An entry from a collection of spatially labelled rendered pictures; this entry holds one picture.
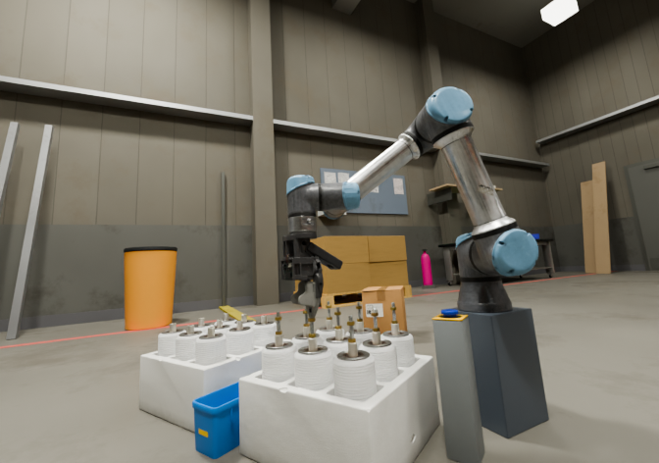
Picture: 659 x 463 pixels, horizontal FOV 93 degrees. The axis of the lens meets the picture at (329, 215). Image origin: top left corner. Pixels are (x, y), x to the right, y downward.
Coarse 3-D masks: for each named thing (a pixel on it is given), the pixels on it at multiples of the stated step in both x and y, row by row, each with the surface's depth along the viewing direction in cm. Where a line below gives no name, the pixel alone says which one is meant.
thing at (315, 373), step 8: (296, 352) 78; (328, 352) 76; (296, 360) 75; (304, 360) 74; (312, 360) 73; (320, 360) 74; (328, 360) 75; (296, 368) 75; (304, 368) 74; (312, 368) 73; (320, 368) 74; (328, 368) 75; (296, 376) 75; (304, 376) 73; (312, 376) 73; (320, 376) 73; (328, 376) 74; (296, 384) 75; (304, 384) 73; (312, 384) 73; (320, 384) 73; (328, 384) 74
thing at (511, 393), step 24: (504, 312) 88; (528, 312) 90; (480, 336) 86; (504, 336) 84; (528, 336) 89; (480, 360) 86; (504, 360) 83; (528, 360) 87; (480, 384) 86; (504, 384) 81; (528, 384) 85; (480, 408) 86; (504, 408) 80; (528, 408) 84; (504, 432) 80
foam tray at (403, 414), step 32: (256, 384) 78; (288, 384) 77; (384, 384) 72; (416, 384) 79; (256, 416) 77; (288, 416) 71; (320, 416) 66; (352, 416) 62; (384, 416) 64; (416, 416) 76; (256, 448) 76; (288, 448) 70; (320, 448) 65; (352, 448) 61; (384, 448) 63; (416, 448) 74
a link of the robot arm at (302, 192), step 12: (288, 180) 82; (300, 180) 81; (312, 180) 83; (288, 192) 81; (300, 192) 80; (312, 192) 80; (288, 204) 81; (300, 204) 80; (312, 204) 81; (288, 216) 81
